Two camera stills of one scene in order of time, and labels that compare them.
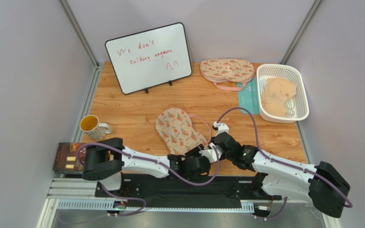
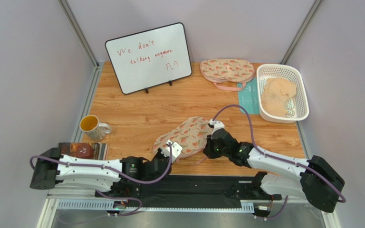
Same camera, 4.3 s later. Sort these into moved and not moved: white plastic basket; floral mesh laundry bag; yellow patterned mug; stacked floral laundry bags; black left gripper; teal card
Moved: floral mesh laundry bag; black left gripper
Not moved: teal card; stacked floral laundry bags; yellow patterned mug; white plastic basket
